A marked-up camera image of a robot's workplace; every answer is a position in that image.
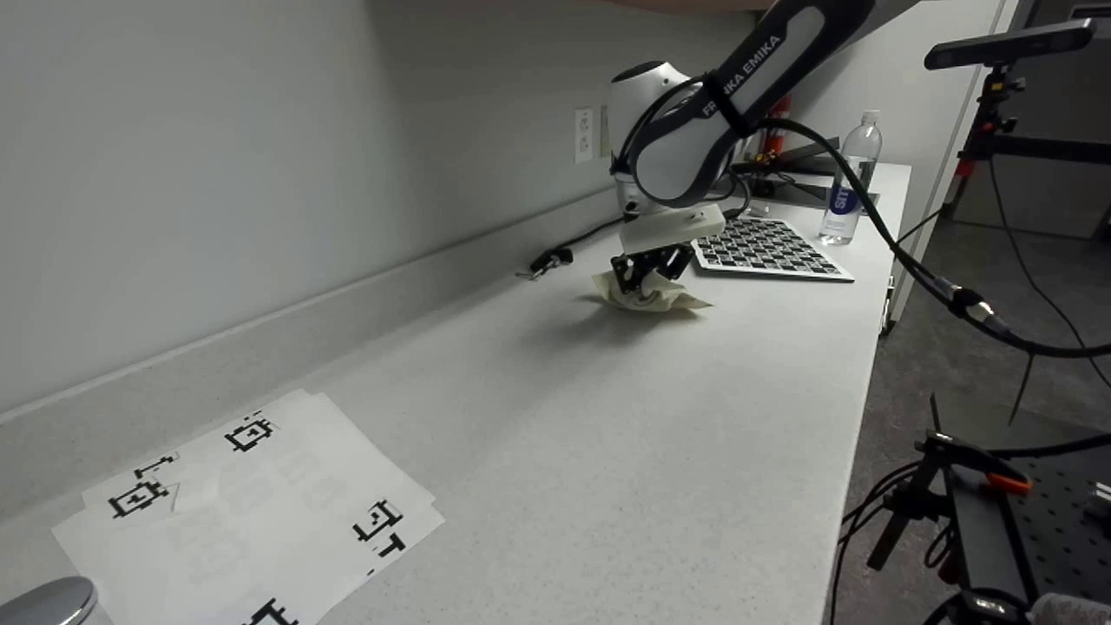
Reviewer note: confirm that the cream cloth towel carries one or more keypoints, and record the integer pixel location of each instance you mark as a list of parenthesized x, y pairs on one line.
[(656, 298)]

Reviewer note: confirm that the white wall outlet plate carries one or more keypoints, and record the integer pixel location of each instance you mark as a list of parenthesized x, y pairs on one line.
[(583, 135)]

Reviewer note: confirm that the checkerboard calibration board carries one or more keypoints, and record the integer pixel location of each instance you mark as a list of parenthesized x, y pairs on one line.
[(766, 253)]

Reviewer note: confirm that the black camera on stand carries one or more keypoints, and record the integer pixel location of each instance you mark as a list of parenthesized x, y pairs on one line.
[(997, 49)]

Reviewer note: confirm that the clear plastic water bottle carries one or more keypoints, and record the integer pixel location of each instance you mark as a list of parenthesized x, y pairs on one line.
[(843, 205)]

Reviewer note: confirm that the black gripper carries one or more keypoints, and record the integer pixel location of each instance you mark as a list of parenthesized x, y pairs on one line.
[(662, 241)]

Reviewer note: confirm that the black tripod with cables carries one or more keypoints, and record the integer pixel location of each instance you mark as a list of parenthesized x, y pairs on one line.
[(1022, 531)]

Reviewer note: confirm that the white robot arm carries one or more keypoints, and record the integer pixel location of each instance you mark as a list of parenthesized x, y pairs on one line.
[(676, 135)]

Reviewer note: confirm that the white paper sheet with markers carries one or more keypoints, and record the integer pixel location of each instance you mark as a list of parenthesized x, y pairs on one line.
[(269, 519)]

